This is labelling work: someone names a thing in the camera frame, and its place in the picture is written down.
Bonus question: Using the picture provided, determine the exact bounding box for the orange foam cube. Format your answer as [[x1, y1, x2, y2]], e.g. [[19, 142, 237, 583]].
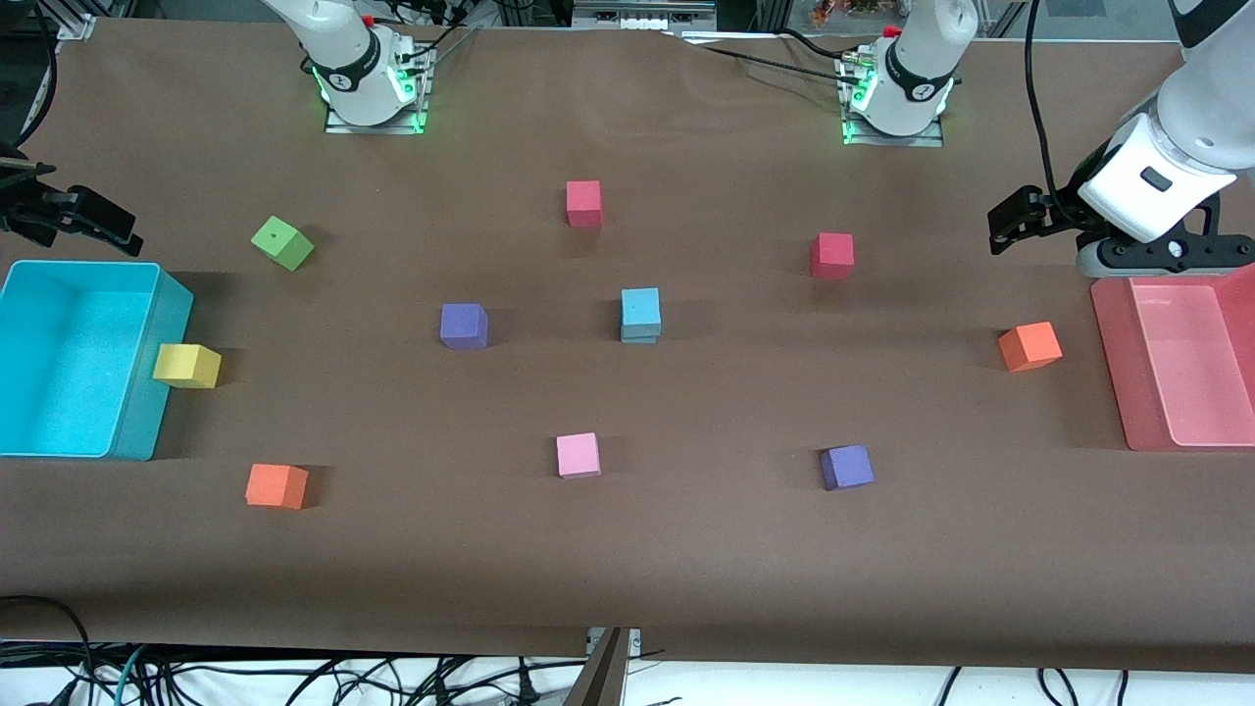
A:
[[998, 321, 1064, 374], [245, 463, 310, 511]]

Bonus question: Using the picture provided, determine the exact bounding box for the cyan plastic bin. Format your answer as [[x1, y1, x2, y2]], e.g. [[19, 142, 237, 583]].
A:
[[0, 260, 195, 462]]

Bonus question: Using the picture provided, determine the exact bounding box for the yellow foam cube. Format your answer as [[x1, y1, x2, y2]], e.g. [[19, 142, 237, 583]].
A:
[[152, 343, 223, 389]]

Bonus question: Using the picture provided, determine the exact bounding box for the pink plastic bin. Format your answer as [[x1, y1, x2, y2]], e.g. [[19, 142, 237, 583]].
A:
[[1090, 275, 1255, 453]]

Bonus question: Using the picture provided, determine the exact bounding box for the red foam cube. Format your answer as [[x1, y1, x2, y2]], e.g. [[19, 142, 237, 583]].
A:
[[810, 232, 855, 281], [566, 180, 603, 228]]

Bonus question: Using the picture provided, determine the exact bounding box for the green foam cube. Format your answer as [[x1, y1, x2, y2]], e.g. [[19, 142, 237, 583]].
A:
[[251, 216, 316, 273]]

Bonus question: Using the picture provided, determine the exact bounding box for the purple foam cube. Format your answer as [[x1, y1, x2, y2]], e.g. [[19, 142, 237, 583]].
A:
[[820, 444, 876, 491], [439, 303, 489, 351]]

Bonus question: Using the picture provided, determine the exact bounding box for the grey power strip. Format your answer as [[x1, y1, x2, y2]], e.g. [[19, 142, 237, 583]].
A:
[[574, 0, 717, 30]]

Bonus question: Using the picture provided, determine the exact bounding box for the brown table cover sheet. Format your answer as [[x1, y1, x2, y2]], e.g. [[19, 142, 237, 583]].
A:
[[0, 15, 1255, 673]]

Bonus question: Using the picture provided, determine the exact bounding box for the pink foam cube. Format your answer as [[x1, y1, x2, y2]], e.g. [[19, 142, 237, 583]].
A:
[[556, 432, 602, 480]]

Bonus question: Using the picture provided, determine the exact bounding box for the dark brown angled bar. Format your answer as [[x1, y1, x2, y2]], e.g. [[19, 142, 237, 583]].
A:
[[564, 628, 633, 706]]

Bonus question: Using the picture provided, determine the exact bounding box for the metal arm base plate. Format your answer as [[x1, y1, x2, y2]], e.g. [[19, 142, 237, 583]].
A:
[[841, 116, 947, 148], [324, 98, 429, 136]]

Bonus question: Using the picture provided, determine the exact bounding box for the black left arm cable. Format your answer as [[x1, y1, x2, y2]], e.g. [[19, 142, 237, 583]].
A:
[[1022, 0, 1062, 205]]

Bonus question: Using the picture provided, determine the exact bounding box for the black cable on table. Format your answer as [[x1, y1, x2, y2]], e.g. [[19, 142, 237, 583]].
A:
[[667, 27, 864, 84]]

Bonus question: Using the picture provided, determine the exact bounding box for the thick black looped cable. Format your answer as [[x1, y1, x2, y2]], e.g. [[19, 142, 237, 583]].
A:
[[0, 594, 97, 706]]

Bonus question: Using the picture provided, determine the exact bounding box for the teal cable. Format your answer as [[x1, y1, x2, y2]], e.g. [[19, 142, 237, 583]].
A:
[[113, 643, 150, 706]]

